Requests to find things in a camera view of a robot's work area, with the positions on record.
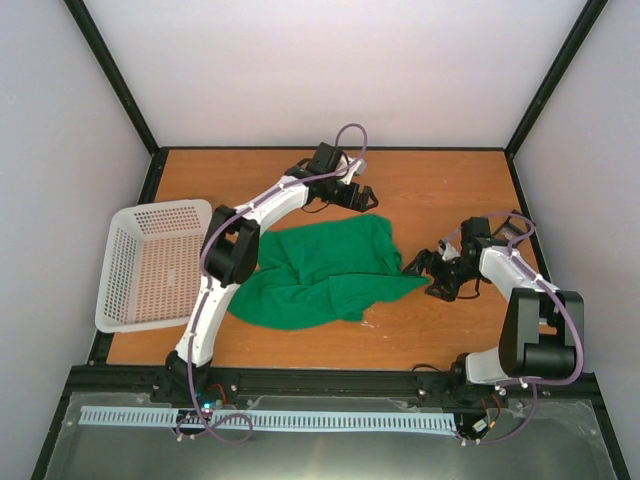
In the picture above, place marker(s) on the left black frame post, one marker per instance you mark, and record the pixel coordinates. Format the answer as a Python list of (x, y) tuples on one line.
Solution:
[(101, 52)]

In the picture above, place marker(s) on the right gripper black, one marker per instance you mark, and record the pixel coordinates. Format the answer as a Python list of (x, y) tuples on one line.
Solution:
[(421, 261)]

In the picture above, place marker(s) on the white plastic basket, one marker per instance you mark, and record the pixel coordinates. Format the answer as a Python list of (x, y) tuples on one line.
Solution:
[(150, 277)]

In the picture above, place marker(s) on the light blue cable duct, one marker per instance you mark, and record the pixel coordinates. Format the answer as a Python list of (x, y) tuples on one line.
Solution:
[(273, 421)]

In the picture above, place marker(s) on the green t-shirt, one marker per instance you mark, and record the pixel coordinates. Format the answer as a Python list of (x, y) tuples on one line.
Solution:
[(315, 274)]

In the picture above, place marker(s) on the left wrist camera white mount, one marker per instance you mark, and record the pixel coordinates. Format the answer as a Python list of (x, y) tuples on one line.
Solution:
[(351, 166)]

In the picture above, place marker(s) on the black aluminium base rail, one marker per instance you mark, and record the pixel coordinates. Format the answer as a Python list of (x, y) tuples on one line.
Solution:
[(237, 386)]

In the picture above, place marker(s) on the black brooch box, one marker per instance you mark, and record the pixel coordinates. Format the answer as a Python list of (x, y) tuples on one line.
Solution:
[(514, 230)]

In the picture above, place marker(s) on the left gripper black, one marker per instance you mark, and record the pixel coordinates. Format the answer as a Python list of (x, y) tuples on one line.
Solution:
[(350, 203)]

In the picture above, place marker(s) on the small electronics board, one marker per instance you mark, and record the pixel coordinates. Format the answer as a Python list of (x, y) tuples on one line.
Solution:
[(207, 405)]

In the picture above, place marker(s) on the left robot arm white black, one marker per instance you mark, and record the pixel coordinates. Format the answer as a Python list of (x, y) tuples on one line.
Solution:
[(229, 255)]

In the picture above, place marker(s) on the black frame post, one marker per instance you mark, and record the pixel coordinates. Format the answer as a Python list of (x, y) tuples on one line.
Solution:
[(580, 30), (101, 52)]

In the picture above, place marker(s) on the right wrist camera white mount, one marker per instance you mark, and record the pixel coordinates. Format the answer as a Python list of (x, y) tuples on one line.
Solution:
[(447, 250)]

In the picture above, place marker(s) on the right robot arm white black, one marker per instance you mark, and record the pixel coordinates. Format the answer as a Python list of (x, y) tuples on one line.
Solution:
[(541, 341)]

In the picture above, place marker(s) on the right black frame post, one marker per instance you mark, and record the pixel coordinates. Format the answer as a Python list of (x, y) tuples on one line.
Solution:
[(580, 30)]

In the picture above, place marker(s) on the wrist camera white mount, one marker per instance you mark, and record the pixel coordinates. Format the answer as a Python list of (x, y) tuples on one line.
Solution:
[(351, 166), (447, 250)]

